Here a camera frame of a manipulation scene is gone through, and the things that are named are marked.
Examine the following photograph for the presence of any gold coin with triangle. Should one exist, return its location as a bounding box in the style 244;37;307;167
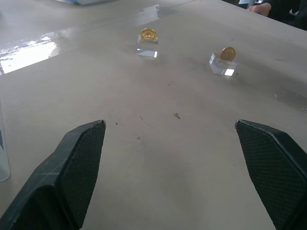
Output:
220;46;236;61
140;28;158;40

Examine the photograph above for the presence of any translucent white container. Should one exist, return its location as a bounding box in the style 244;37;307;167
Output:
0;100;11;182

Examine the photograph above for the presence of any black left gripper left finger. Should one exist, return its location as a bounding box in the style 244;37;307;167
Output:
0;119;106;230

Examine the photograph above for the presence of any clear acrylic stand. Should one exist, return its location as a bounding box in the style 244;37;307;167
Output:
208;52;238;77
136;34;160;59

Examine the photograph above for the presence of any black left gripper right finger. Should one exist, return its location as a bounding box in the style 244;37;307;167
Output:
235;119;307;230

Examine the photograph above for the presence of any person in dark clothing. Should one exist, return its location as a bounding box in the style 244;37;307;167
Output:
222;0;307;31

